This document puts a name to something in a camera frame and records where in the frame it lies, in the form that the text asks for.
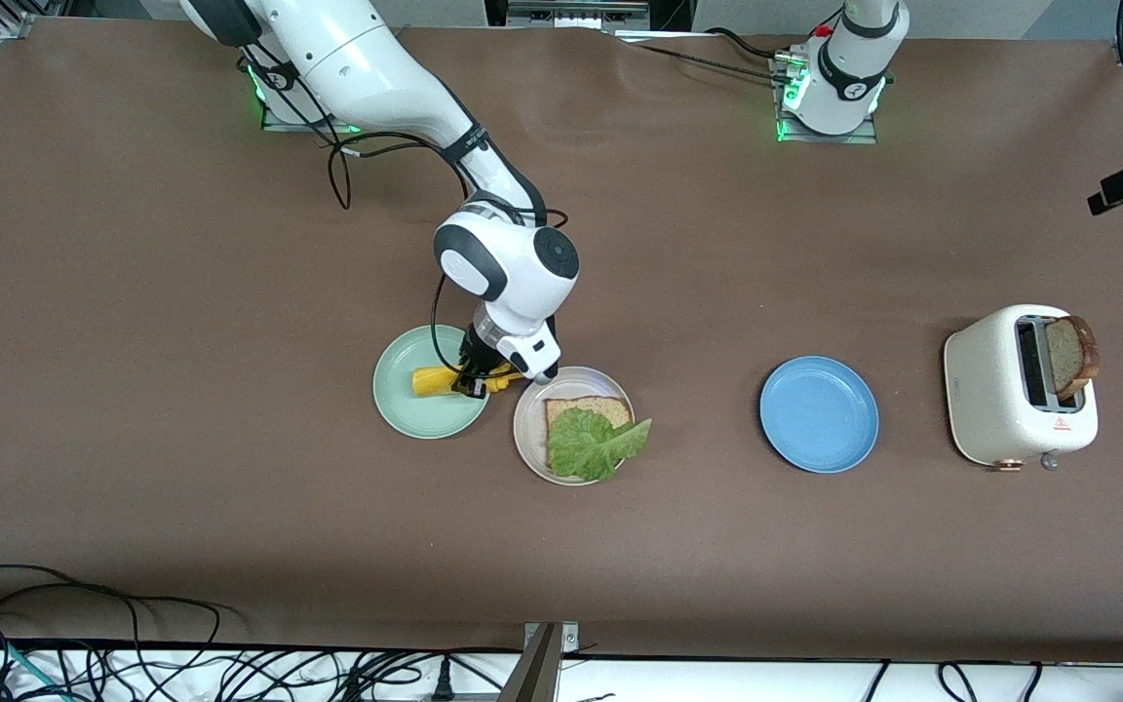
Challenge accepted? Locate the yellow mustard squeeze bottle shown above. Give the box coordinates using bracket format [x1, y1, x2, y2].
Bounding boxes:
[411, 363, 525, 402]

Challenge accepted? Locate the brown toast bread slice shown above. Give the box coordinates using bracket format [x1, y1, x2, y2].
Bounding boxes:
[1044, 315, 1101, 401]
[544, 395, 634, 469]

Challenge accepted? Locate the green lettuce leaf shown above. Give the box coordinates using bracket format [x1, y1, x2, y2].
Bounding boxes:
[547, 407, 653, 483]

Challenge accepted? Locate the light green round plate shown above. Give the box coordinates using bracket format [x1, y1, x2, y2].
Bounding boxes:
[372, 324, 494, 441]

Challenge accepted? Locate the beige round plate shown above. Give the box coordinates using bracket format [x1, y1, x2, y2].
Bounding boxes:
[512, 366, 637, 488]

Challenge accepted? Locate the blue round plate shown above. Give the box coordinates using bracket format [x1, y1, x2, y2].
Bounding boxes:
[758, 355, 881, 475]

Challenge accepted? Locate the white two-slot toaster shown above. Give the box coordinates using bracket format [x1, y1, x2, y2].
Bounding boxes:
[943, 304, 1100, 476]

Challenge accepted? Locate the black equipment box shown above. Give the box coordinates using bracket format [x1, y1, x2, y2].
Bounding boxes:
[484, 0, 694, 32]

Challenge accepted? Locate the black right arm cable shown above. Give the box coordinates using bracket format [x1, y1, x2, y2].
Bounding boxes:
[328, 132, 572, 381]

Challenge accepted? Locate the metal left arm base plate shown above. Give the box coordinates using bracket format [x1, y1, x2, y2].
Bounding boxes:
[769, 54, 880, 146]

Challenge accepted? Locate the aluminium profile post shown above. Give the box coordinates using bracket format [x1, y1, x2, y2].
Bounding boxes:
[497, 621, 582, 702]

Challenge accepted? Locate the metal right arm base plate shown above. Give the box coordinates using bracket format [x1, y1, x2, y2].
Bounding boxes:
[260, 97, 358, 134]

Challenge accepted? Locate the black braided cable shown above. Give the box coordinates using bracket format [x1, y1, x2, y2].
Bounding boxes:
[635, 39, 796, 85]

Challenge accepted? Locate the thin black cable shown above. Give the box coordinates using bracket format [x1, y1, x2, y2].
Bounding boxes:
[703, 27, 792, 59]

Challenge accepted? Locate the long black looped cable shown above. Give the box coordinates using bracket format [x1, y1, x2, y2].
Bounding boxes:
[0, 564, 246, 683]

